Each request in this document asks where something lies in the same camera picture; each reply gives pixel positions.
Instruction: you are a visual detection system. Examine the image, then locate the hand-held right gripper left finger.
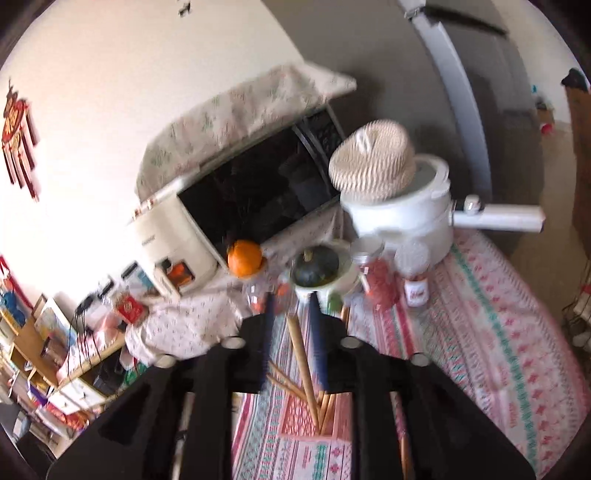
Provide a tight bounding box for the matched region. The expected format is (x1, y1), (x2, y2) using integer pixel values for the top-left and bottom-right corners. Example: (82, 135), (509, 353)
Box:
(46, 295), (278, 480)

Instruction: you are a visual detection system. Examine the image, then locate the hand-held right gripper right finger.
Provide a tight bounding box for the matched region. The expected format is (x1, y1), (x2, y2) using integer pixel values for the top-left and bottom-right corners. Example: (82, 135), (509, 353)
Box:
(308, 298), (536, 480)

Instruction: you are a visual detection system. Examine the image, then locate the single wooden chopstick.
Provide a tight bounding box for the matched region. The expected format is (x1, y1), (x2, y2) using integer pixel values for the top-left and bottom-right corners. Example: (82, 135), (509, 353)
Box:
(287, 314), (321, 428)

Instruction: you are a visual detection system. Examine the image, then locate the bundle of wooden chopsticks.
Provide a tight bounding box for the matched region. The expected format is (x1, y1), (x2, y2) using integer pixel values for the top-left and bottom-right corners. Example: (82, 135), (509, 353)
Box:
(267, 302), (415, 480)

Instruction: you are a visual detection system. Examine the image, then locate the glass jar of small oranges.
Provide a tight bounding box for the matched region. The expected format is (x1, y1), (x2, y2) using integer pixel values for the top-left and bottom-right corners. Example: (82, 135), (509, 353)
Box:
(242, 272), (298, 319)

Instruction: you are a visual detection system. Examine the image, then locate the white bowl with green knob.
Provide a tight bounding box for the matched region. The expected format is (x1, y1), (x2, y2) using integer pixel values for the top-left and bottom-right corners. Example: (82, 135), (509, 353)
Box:
(290, 240), (363, 310)

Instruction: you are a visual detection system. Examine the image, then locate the green squash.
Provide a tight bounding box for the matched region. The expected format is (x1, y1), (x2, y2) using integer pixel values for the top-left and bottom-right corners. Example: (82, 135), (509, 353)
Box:
(294, 246), (340, 286)

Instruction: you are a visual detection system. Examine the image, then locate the orange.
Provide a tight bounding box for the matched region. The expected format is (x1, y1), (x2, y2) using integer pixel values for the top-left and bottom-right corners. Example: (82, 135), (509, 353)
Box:
(227, 240), (263, 278)

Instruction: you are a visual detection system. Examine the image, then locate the floral appliance cover cloth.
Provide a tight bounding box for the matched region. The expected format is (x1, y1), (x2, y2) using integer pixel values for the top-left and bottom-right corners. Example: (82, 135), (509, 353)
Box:
(124, 279), (252, 365)

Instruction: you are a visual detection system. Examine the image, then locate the tall jar of red berries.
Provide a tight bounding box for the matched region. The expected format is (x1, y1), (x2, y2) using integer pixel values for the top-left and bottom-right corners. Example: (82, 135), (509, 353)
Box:
(352, 240), (400, 308)

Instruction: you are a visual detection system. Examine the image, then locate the short jar with red label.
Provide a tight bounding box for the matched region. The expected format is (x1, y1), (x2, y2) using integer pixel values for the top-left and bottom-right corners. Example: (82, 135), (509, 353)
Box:
(394, 242), (432, 308)

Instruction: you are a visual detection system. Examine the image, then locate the red tin box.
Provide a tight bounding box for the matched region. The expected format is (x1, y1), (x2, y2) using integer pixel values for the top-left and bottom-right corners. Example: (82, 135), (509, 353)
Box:
(115, 295), (148, 326)

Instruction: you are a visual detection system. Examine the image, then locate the cream air fryer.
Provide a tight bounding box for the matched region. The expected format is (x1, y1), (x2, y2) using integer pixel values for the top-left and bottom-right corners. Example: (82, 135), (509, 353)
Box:
(127, 196), (220, 301)

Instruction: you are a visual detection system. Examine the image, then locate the patterned tablecloth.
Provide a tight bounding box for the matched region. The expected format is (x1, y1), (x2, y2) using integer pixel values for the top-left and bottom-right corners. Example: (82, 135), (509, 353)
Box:
(231, 228), (591, 480)

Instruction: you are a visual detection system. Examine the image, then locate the woven lidded basket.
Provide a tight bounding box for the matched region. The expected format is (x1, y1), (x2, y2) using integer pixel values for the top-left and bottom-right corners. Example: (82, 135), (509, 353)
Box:
(329, 120), (417, 201)

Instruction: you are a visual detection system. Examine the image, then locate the floral microwave cover cloth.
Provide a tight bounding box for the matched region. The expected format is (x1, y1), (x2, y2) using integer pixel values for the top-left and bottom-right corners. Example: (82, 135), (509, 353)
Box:
(135, 65), (357, 201)

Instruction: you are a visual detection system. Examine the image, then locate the wooden shelf unit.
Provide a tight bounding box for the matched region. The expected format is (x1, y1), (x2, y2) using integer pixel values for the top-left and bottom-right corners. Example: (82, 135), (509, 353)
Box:
(0, 295), (130, 416)

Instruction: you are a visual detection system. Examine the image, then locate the brown wooden door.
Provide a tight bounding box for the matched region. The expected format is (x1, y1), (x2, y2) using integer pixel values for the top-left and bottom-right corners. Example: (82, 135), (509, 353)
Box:
(561, 67), (591, 232)

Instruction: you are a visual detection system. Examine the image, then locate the grey refrigerator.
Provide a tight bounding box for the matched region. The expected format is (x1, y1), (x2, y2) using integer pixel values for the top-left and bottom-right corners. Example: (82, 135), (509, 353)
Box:
(263, 0), (550, 259)

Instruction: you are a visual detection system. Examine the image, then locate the white electric pot with handle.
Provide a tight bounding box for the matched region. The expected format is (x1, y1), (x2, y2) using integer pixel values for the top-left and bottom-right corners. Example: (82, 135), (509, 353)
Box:
(339, 154), (546, 266)

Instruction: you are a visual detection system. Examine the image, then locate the red tasselled wall ornament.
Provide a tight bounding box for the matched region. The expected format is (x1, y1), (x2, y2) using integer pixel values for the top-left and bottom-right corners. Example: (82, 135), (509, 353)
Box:
(1, 79), (40, 201)

